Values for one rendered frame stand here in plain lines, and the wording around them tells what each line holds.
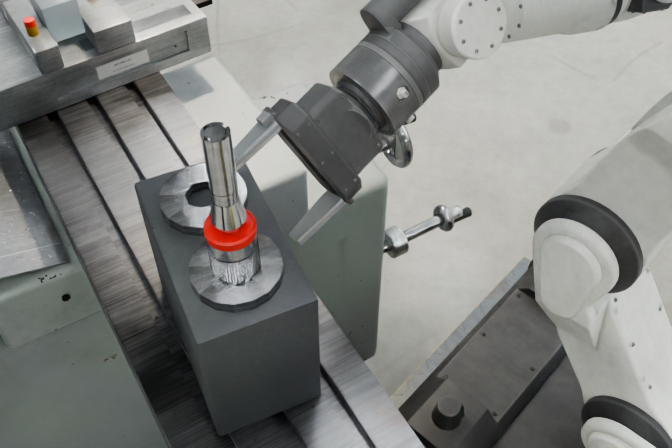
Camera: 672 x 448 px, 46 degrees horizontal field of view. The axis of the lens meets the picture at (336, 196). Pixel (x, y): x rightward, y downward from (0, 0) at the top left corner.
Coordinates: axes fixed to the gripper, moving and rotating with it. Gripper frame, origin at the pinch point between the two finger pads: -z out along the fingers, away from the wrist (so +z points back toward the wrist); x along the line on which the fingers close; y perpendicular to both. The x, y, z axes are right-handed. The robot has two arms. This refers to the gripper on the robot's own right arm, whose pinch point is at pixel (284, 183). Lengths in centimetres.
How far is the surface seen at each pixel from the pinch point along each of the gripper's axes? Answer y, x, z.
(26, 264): -41.5, -2.3, -27.6
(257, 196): -6.7, -2.4, -2.0
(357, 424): 1.0, -26.8, -11.9
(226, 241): 5.0, 2.7, -8.0
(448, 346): -48, -77, 10
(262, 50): -201, -61, 57
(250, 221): 4.2, 1.9, -5.2
